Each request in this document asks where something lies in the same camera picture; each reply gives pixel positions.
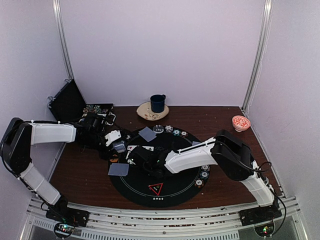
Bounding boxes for black poker set case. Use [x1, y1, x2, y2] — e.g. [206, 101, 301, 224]
[47, 79, 116, 125]

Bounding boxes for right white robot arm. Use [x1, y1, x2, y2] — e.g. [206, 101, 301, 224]
[142, 129, 282, 221]

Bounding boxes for green fifty poker chip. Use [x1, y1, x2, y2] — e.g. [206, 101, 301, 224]
[199, 171, 209, 180]

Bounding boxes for blue ten poker chip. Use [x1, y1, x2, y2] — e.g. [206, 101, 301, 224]
[201, 165, 210, 171]

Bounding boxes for orange big blind button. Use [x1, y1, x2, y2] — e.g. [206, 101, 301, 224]
[109, 154, 119, 163]

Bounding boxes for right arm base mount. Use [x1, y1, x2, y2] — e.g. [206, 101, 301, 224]
[239, 207, 282, 238]

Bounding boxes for red triangle all-in marker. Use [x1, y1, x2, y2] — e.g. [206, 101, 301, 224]
[148, 183, 163, 196]

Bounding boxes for green chips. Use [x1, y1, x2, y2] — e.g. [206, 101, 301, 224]
[172, 129, 181, 136]

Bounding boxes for red patterned small bowl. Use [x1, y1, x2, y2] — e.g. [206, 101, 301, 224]
[232, 115, 251, 133]

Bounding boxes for beige ceramic saucer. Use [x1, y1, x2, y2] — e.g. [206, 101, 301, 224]
[136, 101, 170, 121]

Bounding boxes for round black poker mat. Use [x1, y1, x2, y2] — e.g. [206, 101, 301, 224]
[110, 125, 210, 208]

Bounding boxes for six of hearts card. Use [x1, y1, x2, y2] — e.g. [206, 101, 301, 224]
[127, 145, 137, 151]

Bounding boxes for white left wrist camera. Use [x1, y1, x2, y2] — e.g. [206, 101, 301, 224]
[104, 130, 122, 147]

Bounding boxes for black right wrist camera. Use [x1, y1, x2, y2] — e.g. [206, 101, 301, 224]
[127, 146, 154, 167]

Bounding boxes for dark blue mug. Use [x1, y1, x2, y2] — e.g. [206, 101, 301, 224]
[150, 94, 166, 113]

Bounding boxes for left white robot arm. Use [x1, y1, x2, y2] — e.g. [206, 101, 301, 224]
[0, 114, 127, 222]

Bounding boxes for blue playing card deck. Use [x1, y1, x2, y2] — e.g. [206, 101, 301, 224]
[112, 140, 126, 154]

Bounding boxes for seven of clubs card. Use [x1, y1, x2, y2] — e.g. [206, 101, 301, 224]
[143, 146, 154, 151]

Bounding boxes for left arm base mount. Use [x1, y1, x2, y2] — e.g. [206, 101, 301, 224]
[45, 208, 90, 239]

